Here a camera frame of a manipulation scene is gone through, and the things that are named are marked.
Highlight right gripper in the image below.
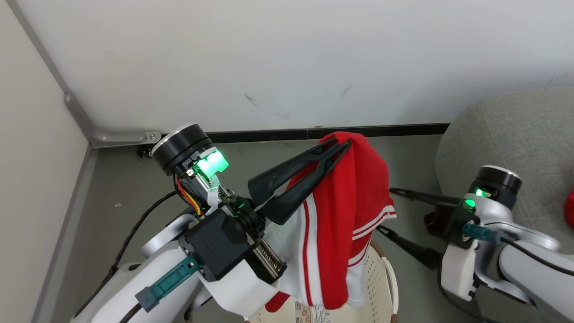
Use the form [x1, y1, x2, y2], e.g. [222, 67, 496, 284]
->
[376, 166, 523, 271]

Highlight cream perforated laundry basket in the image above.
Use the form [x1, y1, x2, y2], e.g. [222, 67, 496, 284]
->
[244, 240, 400, 323]

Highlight grey fabric sofa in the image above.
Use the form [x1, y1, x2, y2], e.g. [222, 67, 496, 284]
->
[435, 87, 574, 323]

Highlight paper label sticker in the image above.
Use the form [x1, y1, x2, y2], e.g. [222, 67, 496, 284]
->
[294, 301, 332, 323]

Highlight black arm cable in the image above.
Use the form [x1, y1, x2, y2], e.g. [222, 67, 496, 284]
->
[462, 223, 574, 276]
[72, 191, 180, 319]

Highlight grey metal corner rail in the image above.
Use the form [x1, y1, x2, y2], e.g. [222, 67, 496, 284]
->
[4, 0, 162, 148]

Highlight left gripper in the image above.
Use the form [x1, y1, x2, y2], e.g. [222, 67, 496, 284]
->
[152, 123, 352, 284]

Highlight black baseboard strip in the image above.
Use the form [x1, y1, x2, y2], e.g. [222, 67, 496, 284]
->
[161, 122, 450, 144]

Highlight red shorts with white stripe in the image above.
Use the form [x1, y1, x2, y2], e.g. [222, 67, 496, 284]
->
[564, 190, 574, 230]

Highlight red and white jersey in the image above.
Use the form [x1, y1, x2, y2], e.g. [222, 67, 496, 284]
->
[265, 131, 397, 313]

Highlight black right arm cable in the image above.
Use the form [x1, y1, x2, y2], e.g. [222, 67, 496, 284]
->
[462, 223, 574, 276]

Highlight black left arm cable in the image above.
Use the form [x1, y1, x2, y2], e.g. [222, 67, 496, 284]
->
[72, 191, 180, 319]

